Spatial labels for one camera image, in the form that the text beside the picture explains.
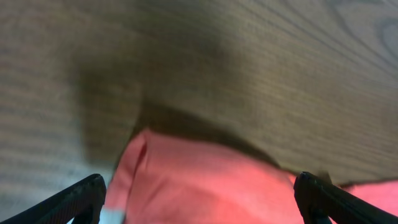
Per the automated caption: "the red t-shirt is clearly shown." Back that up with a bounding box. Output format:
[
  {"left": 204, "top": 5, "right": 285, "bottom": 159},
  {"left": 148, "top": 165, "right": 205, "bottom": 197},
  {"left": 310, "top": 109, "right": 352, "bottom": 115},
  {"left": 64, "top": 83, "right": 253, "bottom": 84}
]
[{"left": 105, "top": 129, "right": 397, "bottom": 223}]

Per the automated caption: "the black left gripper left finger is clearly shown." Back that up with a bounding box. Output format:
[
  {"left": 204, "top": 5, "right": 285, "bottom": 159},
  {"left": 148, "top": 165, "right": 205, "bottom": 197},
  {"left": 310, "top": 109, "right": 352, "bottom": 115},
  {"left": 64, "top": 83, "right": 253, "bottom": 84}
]
[{"left": 1, "top": 174, "right": 106, "bottom": 224}]

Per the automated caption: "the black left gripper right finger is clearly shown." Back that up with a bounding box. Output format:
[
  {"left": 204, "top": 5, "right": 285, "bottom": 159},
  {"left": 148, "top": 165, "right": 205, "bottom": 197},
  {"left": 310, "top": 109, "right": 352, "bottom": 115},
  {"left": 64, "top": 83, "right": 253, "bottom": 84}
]
[{"left": 294, "top": 172, "right": 397, "bottom": 224}]

